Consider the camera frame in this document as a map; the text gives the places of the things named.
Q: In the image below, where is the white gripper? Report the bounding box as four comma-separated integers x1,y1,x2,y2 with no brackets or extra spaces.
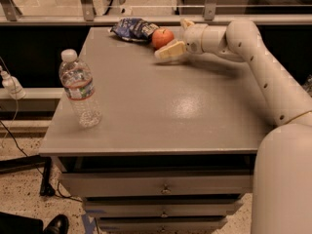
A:
154,19,208,60

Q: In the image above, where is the red apple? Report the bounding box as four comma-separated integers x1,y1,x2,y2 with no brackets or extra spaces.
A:
152,28,175,50

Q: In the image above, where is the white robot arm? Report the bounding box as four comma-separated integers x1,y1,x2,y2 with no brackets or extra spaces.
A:
155,19,312,234

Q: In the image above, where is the blue chip bag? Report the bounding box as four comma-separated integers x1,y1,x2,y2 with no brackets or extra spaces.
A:
109,18,159,42

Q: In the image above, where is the clear plastic water bottle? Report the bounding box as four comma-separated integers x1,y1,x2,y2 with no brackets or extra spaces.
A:
58,49,101,128

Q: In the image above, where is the grey drawer cabinet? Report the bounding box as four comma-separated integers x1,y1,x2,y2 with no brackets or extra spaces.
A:
38,25,277,234

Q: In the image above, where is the top grey drawer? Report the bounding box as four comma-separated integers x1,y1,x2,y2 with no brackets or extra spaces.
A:
60,172,253,198

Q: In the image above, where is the grey drawer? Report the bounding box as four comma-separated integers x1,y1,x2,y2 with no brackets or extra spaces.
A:
60,172,253,198
84,198,243,218
97,216,227,232

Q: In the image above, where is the metal railing with glass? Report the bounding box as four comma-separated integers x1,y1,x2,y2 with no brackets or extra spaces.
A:
0,0,312,25

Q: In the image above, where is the middle grey drawer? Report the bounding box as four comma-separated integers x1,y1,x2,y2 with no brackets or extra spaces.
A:
84,198,243,218

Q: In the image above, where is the bottom grey drawer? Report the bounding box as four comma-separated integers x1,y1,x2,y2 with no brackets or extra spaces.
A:
97,216,227,232

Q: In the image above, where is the black stand leg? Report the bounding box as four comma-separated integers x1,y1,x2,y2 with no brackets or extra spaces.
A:
0,154,56,197

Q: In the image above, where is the black shoe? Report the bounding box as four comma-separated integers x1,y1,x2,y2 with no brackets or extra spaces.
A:
43,214,69,234

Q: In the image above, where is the black cable on floor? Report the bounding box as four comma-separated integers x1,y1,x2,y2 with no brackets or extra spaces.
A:
0,119,82,203

